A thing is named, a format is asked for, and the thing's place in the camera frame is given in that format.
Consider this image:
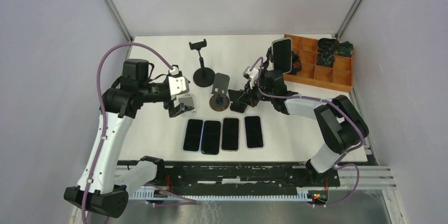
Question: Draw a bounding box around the black phone stand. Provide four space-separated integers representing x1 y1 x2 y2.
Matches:
262 47 274 77
189 39 215 88

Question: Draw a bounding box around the aluminium frame rail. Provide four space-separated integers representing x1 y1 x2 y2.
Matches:
79 164 398 191

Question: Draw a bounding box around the silver folding phone stand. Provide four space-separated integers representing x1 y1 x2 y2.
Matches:
178 93 196 117

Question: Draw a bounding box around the black smartphone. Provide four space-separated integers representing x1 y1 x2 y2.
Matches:
201 120 221 155

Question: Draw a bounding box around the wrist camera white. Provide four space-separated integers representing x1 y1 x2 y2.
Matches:
168 65 190 99
243 67 259 89

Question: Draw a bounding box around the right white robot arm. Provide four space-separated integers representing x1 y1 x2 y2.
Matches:
228 68 369 186

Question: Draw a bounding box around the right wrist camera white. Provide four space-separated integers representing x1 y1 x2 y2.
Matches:
243 67 259 89

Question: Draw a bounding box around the white slotted cable duct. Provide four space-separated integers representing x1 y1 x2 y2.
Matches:
129 186 324 203

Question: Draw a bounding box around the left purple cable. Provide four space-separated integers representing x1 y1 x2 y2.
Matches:
80 43 176 224

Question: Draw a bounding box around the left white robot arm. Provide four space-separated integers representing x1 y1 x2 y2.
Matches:
63 59 190 218

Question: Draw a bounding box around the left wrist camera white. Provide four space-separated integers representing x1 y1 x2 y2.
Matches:
168 65 190 99

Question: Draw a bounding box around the black folding stand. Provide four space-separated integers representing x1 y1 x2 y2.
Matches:
228 89 247 114

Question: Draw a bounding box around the dark rolled band right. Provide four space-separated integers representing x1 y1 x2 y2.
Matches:
334 41 354 58

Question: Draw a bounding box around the dark rolled band top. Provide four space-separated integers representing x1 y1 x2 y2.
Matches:
317 38 340 53

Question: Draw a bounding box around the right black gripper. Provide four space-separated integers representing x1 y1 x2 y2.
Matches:
238 78 275 108

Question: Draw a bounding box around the light blue smartphone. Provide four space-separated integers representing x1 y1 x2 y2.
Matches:
182 119 204 152

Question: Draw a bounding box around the orange wooden divided tray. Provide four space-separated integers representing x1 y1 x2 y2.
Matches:
284 34 353 92

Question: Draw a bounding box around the dark rolled band middle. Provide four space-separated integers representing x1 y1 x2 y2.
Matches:
316 51 335 68

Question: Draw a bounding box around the black round-base stand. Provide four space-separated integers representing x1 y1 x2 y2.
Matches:
209 73 230 111

